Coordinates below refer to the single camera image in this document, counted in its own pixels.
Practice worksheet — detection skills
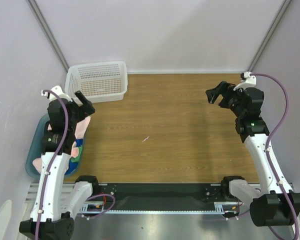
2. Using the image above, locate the pink towel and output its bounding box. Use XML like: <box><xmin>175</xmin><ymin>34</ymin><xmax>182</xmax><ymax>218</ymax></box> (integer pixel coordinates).
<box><xmin>31</xmin><ymin>115</ymin><xmax>92</xmax><ymax>175</ymax></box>

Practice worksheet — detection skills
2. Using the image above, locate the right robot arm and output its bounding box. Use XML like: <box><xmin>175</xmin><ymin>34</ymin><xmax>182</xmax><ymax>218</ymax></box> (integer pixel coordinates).
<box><xmin>205</xmin><ymin>81</ymin><xmax>300</xmax><ymax>227</ymax></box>

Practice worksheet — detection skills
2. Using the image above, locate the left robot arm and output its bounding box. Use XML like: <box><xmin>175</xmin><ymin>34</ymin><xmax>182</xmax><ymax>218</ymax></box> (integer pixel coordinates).
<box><xmin>19</xmin><ymin>86</ymin><xmax>100</xmax><ymax>240</ymax></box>

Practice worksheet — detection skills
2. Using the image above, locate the white perforated plastic basket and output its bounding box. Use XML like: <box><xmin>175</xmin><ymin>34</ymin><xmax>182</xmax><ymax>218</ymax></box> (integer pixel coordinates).
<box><xmin>64</xmin><ymin>61</ymin><xmax>128</xmax><ymax>104</ymax></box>

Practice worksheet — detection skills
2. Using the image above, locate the blue translucent plastic tub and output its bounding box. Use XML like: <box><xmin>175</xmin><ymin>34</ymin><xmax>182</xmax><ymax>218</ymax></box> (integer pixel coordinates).
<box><xmin>25</xmin><ymin>114</ymin><xmax>86</xmax><ymax>179</ymax></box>

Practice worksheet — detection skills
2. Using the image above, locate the green towel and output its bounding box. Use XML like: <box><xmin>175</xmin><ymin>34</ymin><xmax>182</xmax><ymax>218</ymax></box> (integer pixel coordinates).
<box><xmin>70</xmin><ymin>145</ymin><xmax>83</xmax><ymax>163</ymax></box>

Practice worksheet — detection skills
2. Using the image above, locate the blue towel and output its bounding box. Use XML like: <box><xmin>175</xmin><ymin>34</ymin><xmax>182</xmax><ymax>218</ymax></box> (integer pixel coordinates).
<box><xmin>65</xmin><ymin>139</ymin><xmax>84</xmax><ymax>176</ymax></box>

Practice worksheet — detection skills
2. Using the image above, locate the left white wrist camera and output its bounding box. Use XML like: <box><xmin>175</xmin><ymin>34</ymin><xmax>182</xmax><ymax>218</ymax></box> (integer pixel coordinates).
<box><xmin>41</xmin><ymin>85</ymin><xmax>72</xmax><ymax>102</ymax></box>

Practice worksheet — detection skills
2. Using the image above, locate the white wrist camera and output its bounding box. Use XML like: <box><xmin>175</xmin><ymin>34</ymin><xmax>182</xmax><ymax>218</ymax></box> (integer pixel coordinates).
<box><xmin>41</xmin><ymin>85</ymin><xmax>72</xmax><ymax>102</ymax></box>
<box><xmin>233</xmin><ymin>71</ymin><xmax>257</xmax><ymax>91</ymax></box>

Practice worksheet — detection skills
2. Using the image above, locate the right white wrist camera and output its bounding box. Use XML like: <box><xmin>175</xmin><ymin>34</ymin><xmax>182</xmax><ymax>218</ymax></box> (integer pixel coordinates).
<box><xmin>233</xmin><ymin>71</ymin><xmax>257</xmax><ymax>91</ymax></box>

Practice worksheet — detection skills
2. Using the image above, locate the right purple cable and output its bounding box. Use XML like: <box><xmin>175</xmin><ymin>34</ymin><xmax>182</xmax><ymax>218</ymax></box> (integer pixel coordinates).
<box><xmin>224</xmin><ymin>72</ymin><xmax>300</xmax><ymax>240</ymax></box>

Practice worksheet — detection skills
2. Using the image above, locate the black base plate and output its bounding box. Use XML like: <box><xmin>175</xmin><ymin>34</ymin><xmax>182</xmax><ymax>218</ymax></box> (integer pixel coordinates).
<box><xmin>74</xmin><ymin>182</ymin><xmax>251</xmax><ymax>211</ymax></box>

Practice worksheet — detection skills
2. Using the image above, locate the slotted aluminium rail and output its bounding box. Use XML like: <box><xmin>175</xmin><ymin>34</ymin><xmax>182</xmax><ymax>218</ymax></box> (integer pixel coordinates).
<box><xmin>24</xmin><ymin>182</ymin><xmax>295</xmax><ymax>216</ymax></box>

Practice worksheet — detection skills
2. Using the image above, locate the left aluminium frame post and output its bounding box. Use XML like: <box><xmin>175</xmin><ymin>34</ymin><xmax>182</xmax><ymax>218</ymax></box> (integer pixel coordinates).
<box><xmin>26</xmin><ymin>0</ymin><xmax>70</xmax><ymax>73</ymax></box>

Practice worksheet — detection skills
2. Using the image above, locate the aluminium frame post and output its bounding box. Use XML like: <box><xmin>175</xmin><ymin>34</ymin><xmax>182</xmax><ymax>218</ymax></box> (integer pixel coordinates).
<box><xmin>247</xmin><ymin>0</ymin><xmax>292</xmax><ymax>72</ymax></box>
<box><xmin>26</xmin><ymin>0</ymin><xmax>70</xmax><ymax>73</ymax></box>

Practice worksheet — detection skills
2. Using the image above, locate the right aluminium frame post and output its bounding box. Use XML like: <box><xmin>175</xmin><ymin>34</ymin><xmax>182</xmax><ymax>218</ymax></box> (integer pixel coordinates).
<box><xmin>247</xmin><ymin>0</ymin><xmax>292</xmax><ymax>72</ymax></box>

